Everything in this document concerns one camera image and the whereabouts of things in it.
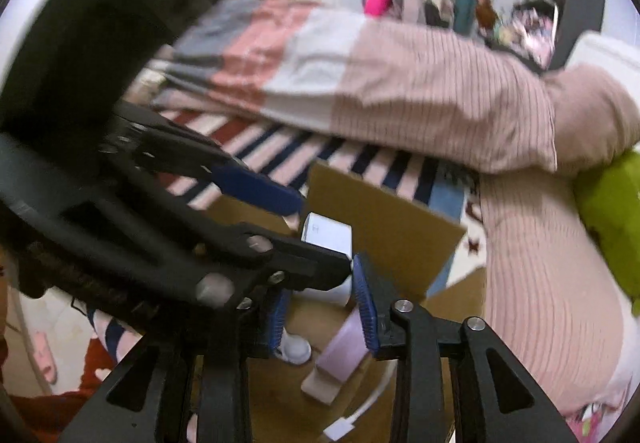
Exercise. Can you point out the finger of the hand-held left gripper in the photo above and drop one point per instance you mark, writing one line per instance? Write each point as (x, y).
(250, 188)
(305, 260)

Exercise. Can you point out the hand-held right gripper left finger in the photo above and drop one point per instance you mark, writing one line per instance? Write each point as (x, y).
(278, 323)

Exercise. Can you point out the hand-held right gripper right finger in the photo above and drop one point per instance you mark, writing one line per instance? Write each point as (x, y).
(365, 310)

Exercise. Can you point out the small white box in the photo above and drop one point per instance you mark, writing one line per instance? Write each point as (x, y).
(327, 234)

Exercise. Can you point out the brown cardboard box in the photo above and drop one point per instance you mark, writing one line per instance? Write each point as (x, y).
(395, 233)

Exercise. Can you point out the small white round jar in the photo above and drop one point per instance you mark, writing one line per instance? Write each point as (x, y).
(296, 349)

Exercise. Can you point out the white bottle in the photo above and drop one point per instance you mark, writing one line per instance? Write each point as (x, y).
(330, 295)

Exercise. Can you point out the pink rectangular block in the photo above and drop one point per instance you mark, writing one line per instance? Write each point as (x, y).
(340, 348)

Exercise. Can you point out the red navy striped bed sheet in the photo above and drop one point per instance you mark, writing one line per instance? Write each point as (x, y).
(280, 143)

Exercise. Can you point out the pink striped quilt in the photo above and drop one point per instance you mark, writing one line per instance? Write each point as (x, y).
(425, 88)

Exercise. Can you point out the pink slipper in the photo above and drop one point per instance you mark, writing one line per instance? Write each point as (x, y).
(44, 355)

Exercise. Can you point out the green pillow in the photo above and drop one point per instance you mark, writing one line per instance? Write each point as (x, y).
(612, 208)

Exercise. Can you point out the brown plush toy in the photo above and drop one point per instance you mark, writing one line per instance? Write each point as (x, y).
(486, 12)

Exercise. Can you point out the white pillow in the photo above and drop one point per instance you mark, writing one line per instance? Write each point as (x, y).
(607, 50)

